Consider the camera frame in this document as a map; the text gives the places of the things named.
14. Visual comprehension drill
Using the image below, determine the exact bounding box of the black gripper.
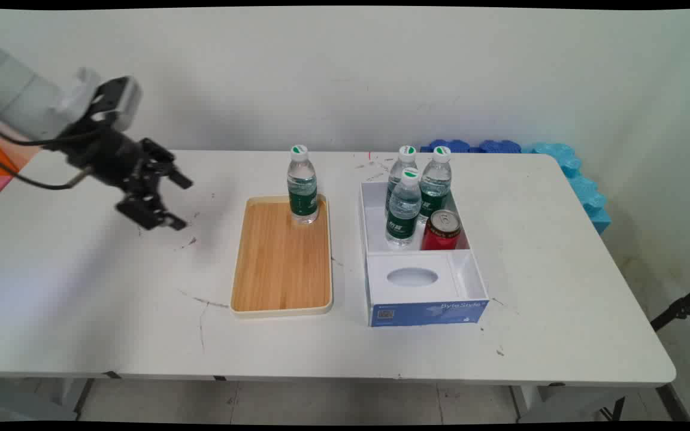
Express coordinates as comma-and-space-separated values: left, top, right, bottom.
66, 127, 194, 232

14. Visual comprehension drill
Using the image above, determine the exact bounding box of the green label water bottle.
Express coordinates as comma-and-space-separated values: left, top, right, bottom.
417, 145, 453, 226
385, 145, 419, 220
286, 144, 320, 226
385, 167, 423, 248

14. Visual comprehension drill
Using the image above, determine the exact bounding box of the wooden tray with cream rim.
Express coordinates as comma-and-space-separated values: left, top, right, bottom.
229, 195, 334, 318

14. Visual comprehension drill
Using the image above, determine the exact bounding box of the grey table leg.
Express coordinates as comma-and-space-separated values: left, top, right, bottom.
57, 378, 95, 421

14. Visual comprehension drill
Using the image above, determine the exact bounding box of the red soda can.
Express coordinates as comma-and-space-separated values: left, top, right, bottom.
420, 209, 462, 251

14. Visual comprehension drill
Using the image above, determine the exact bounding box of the white and blue cardboard box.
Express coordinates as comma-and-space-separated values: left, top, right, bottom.
359, 180, 491, 328

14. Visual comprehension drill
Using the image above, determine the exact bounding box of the dark blue foam mat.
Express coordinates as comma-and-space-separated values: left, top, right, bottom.
479, 139, 523, 154
419, 139, 473, 154

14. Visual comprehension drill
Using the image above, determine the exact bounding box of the light blue foam mat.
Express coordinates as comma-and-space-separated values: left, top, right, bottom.
521, 142, 613, 236

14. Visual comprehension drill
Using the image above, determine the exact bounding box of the black tripod leg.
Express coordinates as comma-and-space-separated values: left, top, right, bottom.
650, 278, 690, 333

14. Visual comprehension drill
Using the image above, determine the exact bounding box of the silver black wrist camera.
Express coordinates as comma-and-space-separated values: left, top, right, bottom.
89, 75, 143, 133

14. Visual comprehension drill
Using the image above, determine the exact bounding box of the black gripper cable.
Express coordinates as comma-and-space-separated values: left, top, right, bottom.
0, 147, 93, 192

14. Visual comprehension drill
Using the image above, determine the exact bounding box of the black camera cable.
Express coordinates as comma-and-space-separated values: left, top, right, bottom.
0, 117, 109, 147

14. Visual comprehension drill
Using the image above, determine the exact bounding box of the grey table leg frame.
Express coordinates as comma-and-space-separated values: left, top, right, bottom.
508, 384, 690, 423

